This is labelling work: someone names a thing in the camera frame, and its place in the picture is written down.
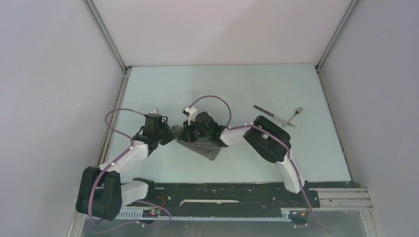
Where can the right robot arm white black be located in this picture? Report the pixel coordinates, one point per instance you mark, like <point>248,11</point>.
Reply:
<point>272,143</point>

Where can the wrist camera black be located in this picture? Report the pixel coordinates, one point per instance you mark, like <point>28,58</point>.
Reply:
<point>154,120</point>
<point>205,121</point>

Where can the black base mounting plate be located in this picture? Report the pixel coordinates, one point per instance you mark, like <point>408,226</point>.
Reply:
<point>229,208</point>

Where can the white cable duct strip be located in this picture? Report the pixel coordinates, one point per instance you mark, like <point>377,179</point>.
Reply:
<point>140,214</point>

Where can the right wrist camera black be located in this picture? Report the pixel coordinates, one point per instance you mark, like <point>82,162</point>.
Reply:
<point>205,121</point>

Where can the aluminium frame rail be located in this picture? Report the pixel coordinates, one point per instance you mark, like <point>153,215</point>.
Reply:
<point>316,195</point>

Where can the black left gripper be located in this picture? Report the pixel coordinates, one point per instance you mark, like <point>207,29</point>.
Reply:
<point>170,137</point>

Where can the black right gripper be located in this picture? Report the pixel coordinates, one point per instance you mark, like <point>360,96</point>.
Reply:
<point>185,132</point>

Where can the silver metal utensil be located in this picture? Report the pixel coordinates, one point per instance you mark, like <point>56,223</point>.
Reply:
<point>283,121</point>

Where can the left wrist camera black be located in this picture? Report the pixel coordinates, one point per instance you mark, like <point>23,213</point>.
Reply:
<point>154,120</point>

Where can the grey cloth napkin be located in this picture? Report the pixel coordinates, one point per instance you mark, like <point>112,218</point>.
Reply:
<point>202,146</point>

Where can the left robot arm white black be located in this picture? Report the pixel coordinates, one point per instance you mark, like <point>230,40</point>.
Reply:
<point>102,193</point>

